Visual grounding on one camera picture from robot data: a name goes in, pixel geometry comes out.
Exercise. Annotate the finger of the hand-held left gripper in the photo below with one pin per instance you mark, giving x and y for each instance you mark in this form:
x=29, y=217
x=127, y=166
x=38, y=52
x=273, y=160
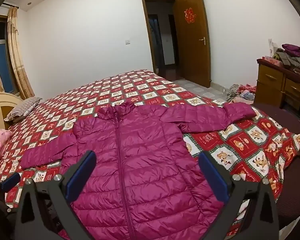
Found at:
x=11, y=181

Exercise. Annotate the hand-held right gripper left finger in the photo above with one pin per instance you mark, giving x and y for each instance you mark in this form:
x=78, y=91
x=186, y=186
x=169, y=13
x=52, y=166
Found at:
x=81, y=177

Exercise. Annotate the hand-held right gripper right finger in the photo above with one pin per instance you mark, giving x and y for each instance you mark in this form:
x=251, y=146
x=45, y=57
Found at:
x=212, y=177

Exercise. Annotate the magenta puffer jacket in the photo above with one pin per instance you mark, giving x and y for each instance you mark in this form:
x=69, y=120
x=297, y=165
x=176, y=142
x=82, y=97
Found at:
x=145, y=155

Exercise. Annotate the heap of grey clothes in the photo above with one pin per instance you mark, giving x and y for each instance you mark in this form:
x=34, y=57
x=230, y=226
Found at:
x=293, y=63

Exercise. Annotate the striped pillow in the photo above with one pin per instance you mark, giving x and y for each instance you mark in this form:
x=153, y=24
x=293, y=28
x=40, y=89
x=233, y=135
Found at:
x=22, y=110

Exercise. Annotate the cream wooden headboard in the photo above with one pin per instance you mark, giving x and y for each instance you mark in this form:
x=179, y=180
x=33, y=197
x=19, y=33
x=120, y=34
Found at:
x=0, y=105

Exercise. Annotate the dark maroon mattress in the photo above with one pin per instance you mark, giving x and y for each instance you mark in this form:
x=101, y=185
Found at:
x=290, y=192

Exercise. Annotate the red bear-print bedspread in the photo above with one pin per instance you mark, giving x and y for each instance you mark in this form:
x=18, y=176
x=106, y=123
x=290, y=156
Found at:
x=130, y=85

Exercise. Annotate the wooden dresser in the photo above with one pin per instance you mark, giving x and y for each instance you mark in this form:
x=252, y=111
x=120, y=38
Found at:
x=270, y=80

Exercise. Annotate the window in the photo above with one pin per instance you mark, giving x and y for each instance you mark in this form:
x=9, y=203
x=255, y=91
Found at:
x=2, y=62

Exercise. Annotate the brown wooden door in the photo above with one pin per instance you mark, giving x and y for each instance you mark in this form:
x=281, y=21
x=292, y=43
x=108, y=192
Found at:
x=190, y=55

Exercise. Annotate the pink box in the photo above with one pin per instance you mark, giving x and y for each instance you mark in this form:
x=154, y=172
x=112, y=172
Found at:
x=271, y=61

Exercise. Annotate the purple garment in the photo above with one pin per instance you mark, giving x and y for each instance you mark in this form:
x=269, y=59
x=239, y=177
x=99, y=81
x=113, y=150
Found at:
x=295, y=50

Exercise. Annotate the red paper door decoration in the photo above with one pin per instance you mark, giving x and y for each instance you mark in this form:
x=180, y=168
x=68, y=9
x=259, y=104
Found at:
x=190, y=15

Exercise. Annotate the curtain rod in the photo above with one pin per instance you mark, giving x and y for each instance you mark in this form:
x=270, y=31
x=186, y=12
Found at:
x=11, y=5

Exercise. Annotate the white light switch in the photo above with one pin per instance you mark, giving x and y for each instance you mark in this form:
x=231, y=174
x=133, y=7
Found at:
x=127, y=41

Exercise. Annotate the white wall paper note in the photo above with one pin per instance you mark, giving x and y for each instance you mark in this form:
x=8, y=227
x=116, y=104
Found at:
x=272, y=46

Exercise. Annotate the brown door frame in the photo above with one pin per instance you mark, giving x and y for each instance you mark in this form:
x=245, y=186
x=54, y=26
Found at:
x=145, y=17

